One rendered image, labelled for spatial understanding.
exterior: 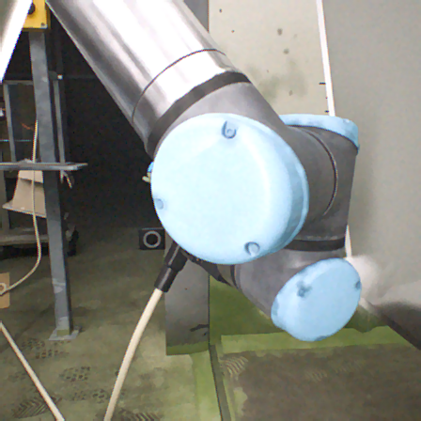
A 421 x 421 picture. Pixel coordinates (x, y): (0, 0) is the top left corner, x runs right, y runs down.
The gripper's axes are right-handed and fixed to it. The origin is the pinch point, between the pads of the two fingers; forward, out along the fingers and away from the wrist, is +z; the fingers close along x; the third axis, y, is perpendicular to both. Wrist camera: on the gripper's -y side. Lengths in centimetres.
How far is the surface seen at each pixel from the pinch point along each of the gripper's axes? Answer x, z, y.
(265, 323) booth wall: 77, 54, 30
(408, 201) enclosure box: 52, 2, -27
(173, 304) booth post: 40, 66, 39
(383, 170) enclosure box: 42, 4, -30
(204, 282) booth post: 46, 62, 25
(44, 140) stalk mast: -29, 103, 4
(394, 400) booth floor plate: 97, 6, 26
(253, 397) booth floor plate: 61, 25, 47
